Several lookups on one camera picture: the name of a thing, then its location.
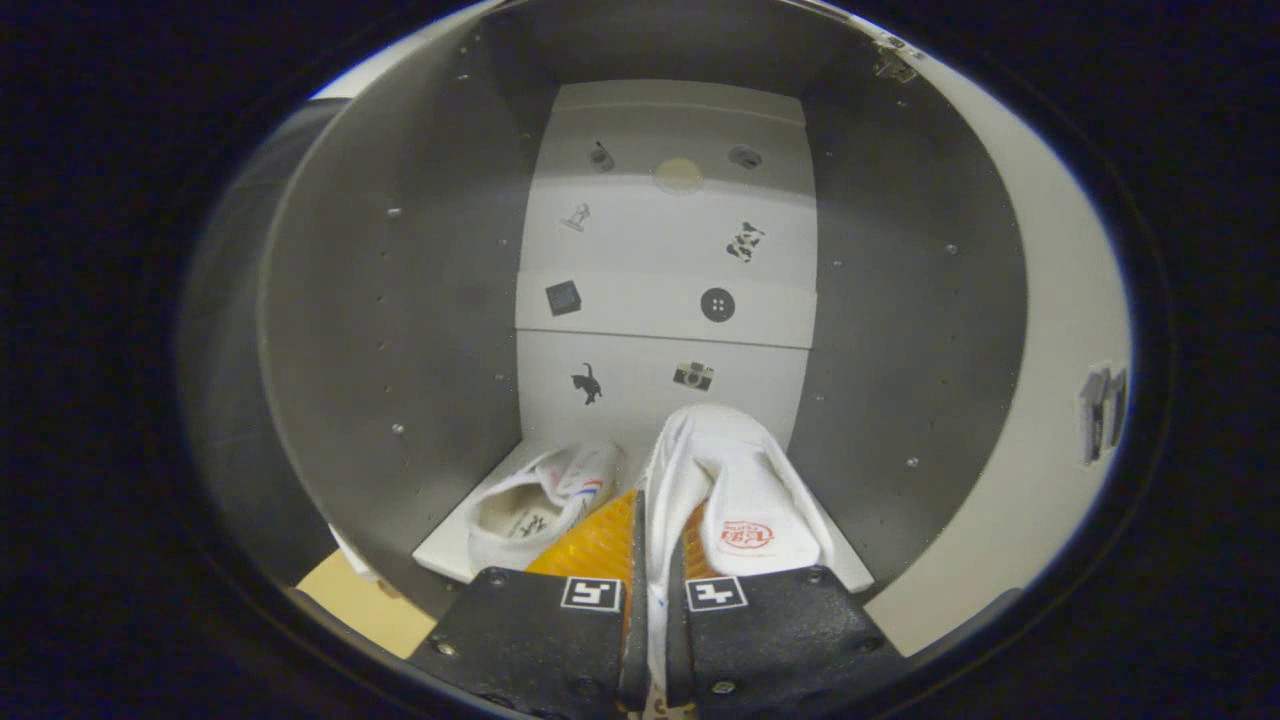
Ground white canvas shoe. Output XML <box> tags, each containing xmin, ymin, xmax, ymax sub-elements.
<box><xmin>640</xmin><ymin>404</ymin><xmax>836</xmax><ymax>701</ymax></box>
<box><xmin>466</xmin><ymin>441</ymin><xmax>623</xmax><ymax>573</ymax></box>

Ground grey shoe cabinet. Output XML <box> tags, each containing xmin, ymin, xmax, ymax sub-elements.
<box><xmin>255</xmin><ymin>0</ymin><xmax>1031</xmax><ymax>626</ymax></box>

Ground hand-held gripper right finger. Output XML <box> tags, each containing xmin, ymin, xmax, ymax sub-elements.
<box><xmin>665</xmin><ymin>505</ymin><xmax>906</xmax><ymax>720</ymax></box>

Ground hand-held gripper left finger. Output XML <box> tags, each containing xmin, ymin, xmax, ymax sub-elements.
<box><xmin>408</xmin><ymin>490</ymin><xmax>649</xmax><ymax>720</ymax></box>

